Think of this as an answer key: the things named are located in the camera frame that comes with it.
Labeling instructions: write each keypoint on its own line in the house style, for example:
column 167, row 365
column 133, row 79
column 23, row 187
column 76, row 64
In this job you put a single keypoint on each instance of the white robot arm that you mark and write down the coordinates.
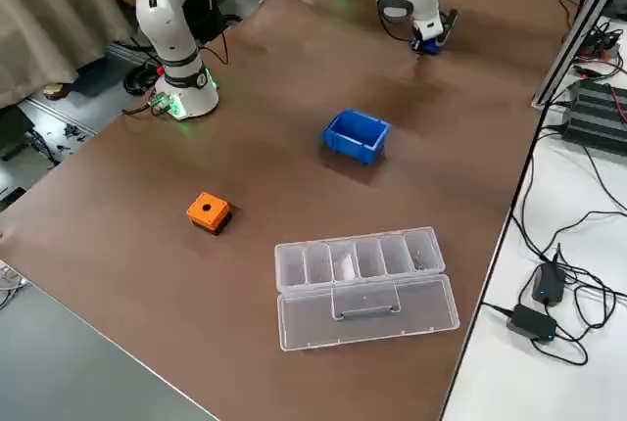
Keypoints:
column 166, row 24

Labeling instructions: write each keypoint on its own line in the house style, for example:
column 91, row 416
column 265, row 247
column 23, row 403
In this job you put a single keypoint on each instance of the blue storage bin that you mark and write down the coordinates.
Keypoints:
column 352, row 139

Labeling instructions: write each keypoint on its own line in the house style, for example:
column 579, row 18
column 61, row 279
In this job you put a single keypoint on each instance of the orange push-button box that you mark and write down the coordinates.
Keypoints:
column 206, row 210

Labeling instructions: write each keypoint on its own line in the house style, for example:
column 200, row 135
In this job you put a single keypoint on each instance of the circuit board with red clips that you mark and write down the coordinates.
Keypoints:
column 600, row 41

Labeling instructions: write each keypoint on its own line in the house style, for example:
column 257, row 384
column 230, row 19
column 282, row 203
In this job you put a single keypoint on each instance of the black finned power supply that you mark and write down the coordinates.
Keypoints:
column 597, row 112

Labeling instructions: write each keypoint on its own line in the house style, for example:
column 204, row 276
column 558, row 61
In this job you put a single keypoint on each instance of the pile of small screws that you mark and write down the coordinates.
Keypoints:
column 420, row 257

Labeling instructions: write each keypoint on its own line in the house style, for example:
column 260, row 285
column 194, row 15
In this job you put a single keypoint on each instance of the clear plastic organizer case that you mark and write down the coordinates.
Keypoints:
column 367, row 303

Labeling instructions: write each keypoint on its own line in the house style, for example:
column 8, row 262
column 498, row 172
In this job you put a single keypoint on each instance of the black power adapter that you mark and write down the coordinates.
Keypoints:
column 548, row 284
column 531, row 323

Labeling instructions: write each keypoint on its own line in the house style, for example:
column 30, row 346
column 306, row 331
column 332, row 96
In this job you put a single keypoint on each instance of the beige curtain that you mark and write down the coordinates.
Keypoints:
column 49, row 24

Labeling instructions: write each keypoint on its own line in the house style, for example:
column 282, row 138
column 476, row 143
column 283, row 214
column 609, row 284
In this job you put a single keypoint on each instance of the black case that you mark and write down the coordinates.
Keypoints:
column 12, row 132

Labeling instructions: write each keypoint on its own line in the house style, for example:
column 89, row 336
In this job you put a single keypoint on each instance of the aluminium frame post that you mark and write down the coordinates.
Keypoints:
column 573, row 29

